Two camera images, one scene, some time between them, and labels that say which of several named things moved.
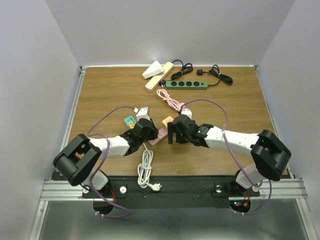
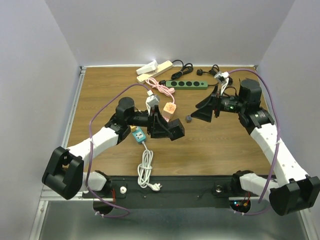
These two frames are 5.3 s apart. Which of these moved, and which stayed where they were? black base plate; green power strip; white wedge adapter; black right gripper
Moved: white wedge adapter; black right gripper
Stayed: black base plate; green power strip
